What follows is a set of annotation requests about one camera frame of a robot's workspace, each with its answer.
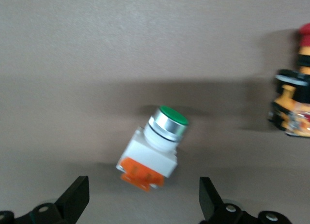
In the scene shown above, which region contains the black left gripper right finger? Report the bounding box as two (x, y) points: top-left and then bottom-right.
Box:
(198, 177), (291, 224)

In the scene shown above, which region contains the green push button white body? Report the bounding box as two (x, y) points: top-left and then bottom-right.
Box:
(115, 105), (189, 193)

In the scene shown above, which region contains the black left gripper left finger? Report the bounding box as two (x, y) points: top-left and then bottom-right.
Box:
(0, 176), (90, 224)

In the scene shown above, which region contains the red emergency stop button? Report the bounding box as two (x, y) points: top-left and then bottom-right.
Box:
(267, 22), (310, 137)

